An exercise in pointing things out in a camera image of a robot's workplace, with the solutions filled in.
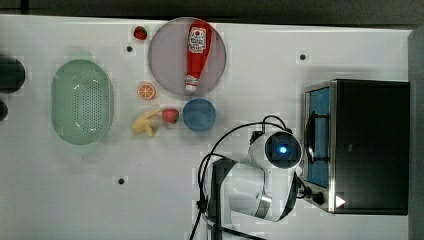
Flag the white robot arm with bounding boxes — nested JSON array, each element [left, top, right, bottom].
[[205, 130, 302, 224]]

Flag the red strawberry toy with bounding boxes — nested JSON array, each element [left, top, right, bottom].
[[133, 26, 148, 40], [161, 108, 179, 124]]

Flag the blue bowl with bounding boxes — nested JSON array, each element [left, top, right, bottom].
[[183, 98, 216, 132]]

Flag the red ketchup bottle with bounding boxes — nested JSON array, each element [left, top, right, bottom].
[[185, 20, 212, 92]]

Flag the toaster oven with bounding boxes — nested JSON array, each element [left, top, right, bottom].
[[303, 79, 410, 216]]

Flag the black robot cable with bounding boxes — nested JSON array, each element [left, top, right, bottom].
[[188, 114, 294, 240]]

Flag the black utensil holder pot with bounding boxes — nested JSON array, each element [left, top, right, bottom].
[[0, 56, 26, 94]]

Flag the yellow banana toy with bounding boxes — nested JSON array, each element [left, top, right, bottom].
[[131, 109, 162, 137]]

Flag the orange slice toy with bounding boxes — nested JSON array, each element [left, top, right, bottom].
[[137, 83, 156, 100]]

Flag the green colander basket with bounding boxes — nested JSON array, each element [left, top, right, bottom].
[[51, 59, 113, 145]]

